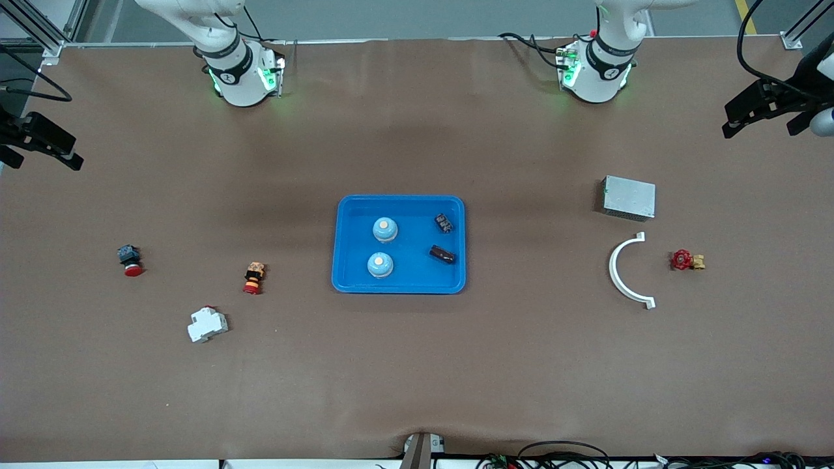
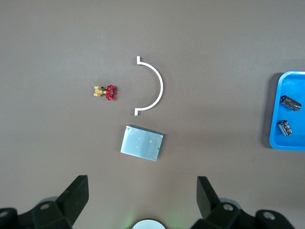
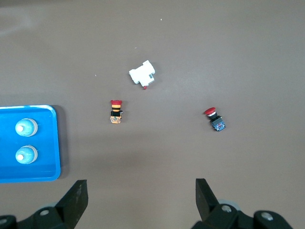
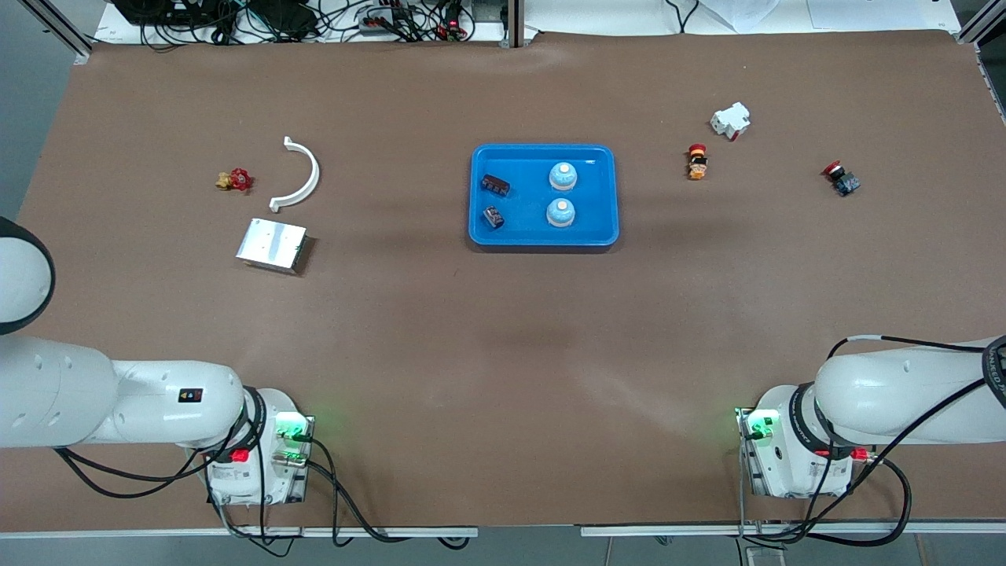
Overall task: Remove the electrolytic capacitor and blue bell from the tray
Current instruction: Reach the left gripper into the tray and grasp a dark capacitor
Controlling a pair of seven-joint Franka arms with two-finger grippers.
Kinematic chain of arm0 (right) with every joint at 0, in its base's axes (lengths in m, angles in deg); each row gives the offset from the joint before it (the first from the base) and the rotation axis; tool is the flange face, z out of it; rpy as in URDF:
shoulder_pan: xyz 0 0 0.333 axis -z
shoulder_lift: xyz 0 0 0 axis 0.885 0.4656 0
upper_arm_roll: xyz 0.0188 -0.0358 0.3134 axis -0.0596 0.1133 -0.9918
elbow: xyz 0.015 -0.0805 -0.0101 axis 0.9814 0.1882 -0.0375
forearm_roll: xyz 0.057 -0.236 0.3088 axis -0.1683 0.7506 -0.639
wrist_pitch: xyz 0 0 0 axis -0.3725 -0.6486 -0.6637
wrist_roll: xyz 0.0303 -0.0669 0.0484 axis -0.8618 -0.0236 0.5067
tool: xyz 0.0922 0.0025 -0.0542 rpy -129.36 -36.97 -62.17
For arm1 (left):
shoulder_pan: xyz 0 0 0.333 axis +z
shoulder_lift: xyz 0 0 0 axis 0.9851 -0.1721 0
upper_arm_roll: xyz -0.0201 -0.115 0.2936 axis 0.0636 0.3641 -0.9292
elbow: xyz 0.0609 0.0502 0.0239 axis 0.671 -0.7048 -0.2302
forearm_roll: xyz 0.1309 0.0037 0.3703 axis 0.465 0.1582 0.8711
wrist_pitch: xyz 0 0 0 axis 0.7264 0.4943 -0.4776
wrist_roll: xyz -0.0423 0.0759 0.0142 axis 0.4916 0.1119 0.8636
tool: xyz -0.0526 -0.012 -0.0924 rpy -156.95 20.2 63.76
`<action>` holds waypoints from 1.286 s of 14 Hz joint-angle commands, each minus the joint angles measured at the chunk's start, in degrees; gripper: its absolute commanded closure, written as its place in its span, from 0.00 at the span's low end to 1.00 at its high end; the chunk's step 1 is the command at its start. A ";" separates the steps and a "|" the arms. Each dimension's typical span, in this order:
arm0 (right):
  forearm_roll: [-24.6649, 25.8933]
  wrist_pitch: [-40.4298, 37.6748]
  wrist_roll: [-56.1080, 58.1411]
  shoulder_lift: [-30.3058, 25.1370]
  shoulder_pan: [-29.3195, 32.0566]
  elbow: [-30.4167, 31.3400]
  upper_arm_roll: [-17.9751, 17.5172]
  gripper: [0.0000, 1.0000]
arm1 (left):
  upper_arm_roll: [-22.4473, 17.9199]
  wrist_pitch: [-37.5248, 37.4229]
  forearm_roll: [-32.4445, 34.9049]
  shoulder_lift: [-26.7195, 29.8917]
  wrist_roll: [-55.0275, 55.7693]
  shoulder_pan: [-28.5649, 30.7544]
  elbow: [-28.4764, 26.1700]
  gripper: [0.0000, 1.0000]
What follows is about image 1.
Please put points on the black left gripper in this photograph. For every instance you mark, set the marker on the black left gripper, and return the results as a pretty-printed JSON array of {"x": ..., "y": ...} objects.
[{"x": 792, "y": 93}]

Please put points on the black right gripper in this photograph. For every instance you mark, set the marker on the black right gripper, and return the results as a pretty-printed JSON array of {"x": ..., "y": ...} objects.
[{"x": 14, "y": 131}]

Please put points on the black capacitor with terminals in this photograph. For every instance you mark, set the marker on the black capacitor with terminals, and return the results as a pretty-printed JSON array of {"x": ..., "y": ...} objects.
[{"x": 443, "y": 223}]

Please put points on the light blue call bell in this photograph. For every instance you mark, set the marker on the light blue call bell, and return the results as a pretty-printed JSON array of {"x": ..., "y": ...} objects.
[
  {"x": 380, "y": 264},
  {"x": 385, "y": 229}
]

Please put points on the dark brown block capacitor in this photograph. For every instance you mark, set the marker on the dark brown block capacitor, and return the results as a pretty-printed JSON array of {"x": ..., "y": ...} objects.
[{"x": 442, "y": 254}]

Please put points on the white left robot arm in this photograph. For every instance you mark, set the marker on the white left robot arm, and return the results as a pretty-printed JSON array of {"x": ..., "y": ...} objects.
[{"x": 603, "y": 78}]

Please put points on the red push button black base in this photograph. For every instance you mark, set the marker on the red push button black base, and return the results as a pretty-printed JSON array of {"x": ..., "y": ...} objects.
[{"x": 128, "y": 255}]

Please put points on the grey metal power supply box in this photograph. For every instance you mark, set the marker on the grey metal power supply box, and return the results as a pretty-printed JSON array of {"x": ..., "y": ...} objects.
[{"x": 629, "y": 198}]

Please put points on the white circuit breaker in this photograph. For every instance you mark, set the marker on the white circuit breaker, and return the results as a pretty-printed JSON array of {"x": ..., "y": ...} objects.
[{"x": 207, "y": 326}]

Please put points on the red orange emergency stop button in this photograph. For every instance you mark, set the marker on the red orange emergency stop button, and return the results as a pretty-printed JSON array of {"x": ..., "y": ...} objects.
[{"x": 254, "y": 277}]

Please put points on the white table edge panel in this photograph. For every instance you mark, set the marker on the white table edge panel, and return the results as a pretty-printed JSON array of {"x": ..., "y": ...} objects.
[
  {"x": 306, "y": 464},
  {"x": 104, "y": 464}
]

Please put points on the blue plastic tray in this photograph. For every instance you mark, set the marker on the blue plastic tray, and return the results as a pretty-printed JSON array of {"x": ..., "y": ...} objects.
[{"x": 404, "y": 277}]

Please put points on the brown table cover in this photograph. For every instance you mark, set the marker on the brown table cover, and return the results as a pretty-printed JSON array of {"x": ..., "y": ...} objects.
[{"x": 417, "y": 365}]

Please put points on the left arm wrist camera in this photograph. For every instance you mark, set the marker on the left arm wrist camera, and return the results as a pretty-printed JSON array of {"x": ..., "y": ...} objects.
[{"x": 824, "y": 124}]

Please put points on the aluminium frame profile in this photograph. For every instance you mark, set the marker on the aluminium frame profile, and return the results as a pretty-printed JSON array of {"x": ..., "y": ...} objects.
[
  {"x": 52, "y": 53},
  {"x": 791, "y": 42}
]

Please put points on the white curved plastic bracket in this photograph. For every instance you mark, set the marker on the white curved plastic bracket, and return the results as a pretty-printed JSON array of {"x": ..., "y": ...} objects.
[{"x": 612, "y": 267}]

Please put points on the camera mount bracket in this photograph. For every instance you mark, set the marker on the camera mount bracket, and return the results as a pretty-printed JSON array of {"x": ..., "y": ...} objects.
[{"x": 417, "y": 453}]

